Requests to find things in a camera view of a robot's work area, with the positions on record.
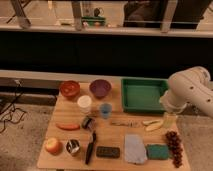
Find yellow banana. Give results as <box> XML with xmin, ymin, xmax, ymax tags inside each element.
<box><xmin>142</xmin><ymin>120</ymin><xmax>163</xmax><ymax>132</ymax></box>

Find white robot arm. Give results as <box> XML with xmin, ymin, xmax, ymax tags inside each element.
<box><xmin>159</xmin><ymin>66</ymin><xmax>213</xmax><ymax>128</ymax></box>

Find blue plastic cup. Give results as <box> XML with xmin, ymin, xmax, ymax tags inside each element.
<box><xmin>99</xmin><ymin>103</ymin><xmax>112</xmax><ymax>119</ymax></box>

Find white plastic cup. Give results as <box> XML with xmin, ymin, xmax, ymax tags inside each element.
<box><xmin>77</xmin><ymin>95</ymin><xmax>92</xmax><ymax>114</ymax></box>

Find metal measuring cup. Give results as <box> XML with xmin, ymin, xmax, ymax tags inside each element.
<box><xmin>66</xmin><ymin>139</ymin><xmax>80</xmax><ymax>156</ymax></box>

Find dark red grape bunch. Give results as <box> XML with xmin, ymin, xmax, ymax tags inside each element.
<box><xmin>165</xmin><ymin>131</ymin><xmax>183</xmax><ymax>168</ymax></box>

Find green scrub sponge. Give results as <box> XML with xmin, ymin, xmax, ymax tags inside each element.
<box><xmin>146</xmin><ymin>144</ymin><xmax>169</xmax><ymax>160</ymax></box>

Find green plastic tray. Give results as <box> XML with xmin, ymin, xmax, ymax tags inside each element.
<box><xmin>121</xmin><ymin>78</ymin><xmax>168</xmax><ymax>114</ymax></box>

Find grey blue cloth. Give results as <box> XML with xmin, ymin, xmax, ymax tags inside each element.
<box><xmin>124</xmin><ymin>134</ymin><xmax>147</xmax><ymax>164</ymax></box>

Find black rectangular sponge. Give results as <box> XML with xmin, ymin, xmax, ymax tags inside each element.
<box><xmin>96</xmin><ymin>146</ymin><xmax>120</xmax><ymax>158</ymax></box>

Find purple bowl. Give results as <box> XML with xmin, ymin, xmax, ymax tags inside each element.
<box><xmin>89</xmin><ymin>79</ymin><xmax>112</xmax><ymax>98</ymax></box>

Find small metal can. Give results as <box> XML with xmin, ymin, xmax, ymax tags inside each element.
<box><xmin>81</xmin><ymin>116</ymin><xmax>95</xmax><ymax>130</ymax></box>

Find wooden cutting board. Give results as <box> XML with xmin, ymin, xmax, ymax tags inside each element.
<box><xmin>37</xmin><ymin>84</ymin><xmax>191</xmax><ymax>171</ymax></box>

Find red bowl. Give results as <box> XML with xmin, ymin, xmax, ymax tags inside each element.
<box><xmin>59</xmin><ymin>80</ymin><xmax>80</xmax><ymax>99</ymax></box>

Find orange carrot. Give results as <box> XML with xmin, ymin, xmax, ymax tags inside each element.
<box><xmin>55</xmin><ymin>123</ymin><xmax>80</xmax><ymax>131</ymax></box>

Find red yellow apple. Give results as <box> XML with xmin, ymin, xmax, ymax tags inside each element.
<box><xmin>45</xmin><ymin>138</ymin><xmax>62</xmax><ymax>154</ymax></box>

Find black handled knife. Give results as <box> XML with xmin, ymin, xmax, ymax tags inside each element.
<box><xmin>85</xmin><ymin>132</ymin><xmax>97</xmax><ymax>165</ymax></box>

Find black cables on floor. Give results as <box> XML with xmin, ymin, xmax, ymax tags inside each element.
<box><xmin>0</xmin><ymin>79</ymin><xmax>28</xmax><ymax>134</ymax></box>

